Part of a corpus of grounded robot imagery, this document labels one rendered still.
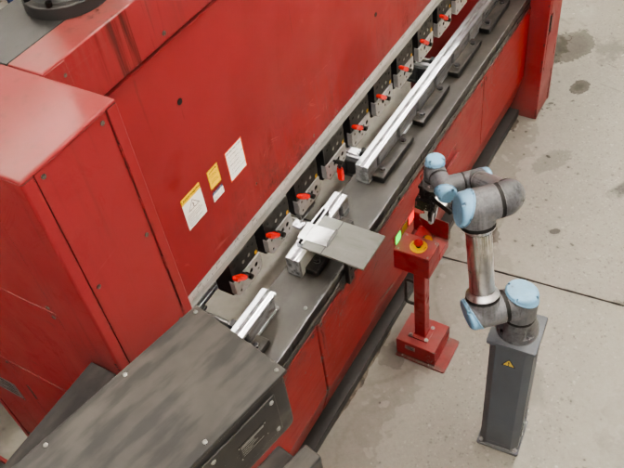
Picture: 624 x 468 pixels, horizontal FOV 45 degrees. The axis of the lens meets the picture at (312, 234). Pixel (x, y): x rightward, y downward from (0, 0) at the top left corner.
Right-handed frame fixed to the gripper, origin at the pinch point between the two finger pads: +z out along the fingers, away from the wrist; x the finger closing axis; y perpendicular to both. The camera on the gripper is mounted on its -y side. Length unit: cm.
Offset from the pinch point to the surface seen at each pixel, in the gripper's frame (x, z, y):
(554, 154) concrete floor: -152, 82, -18
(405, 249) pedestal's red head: 13.3, 6.2, 5.6
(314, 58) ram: 24, -84, 38
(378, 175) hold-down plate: -9.6, -4.3, 29.6
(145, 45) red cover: 93, -133, 41
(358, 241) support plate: 34.5, -15.0, 16.0
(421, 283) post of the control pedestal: 7.7, 32.0, -0.8
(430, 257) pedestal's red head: 13.2, 5.3, -5.3
